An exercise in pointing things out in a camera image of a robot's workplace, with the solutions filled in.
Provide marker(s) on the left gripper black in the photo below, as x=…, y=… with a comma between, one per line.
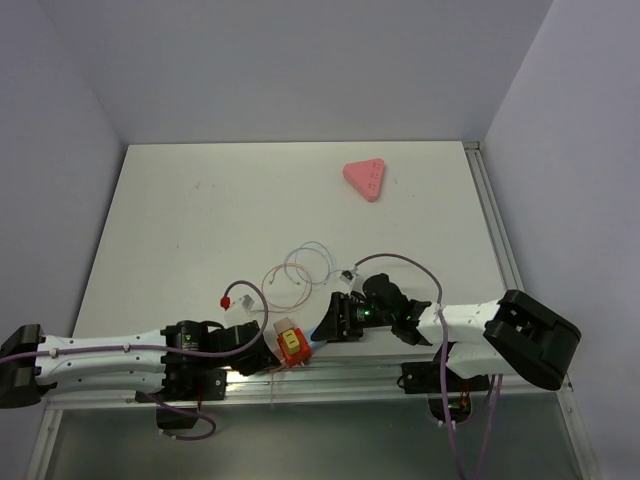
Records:
x=261, y=360

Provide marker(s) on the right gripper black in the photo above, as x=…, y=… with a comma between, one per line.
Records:
x=333, y=326

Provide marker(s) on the yellow plug adapter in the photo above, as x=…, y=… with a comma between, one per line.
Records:
x=291, y=342

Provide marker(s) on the pink charger block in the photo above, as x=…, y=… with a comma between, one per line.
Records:
x=283, y=325

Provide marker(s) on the red cube socket adapter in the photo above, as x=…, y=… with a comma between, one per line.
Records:
x=302, y=356

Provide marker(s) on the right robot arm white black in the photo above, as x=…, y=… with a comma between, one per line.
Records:
x=513, y=335

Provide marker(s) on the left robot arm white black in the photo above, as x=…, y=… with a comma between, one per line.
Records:
x=173, y=363

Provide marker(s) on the pink triangular power strip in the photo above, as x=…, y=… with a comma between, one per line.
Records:
x=366, y=177

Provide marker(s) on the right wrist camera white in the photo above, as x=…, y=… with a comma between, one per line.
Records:
x=349, y=276

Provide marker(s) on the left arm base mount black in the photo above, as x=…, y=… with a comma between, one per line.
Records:
x=179, y=410

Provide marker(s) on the aluminium front rail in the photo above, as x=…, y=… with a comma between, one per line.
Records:
x=317, y=383

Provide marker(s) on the aluminium rail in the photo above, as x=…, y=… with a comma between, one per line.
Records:
x=500, y=242
x=317, y=383

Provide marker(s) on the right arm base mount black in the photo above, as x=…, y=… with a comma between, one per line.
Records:
x=465, y=396

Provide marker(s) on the aluminium right side rail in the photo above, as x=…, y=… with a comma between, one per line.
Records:
x=500, y=242

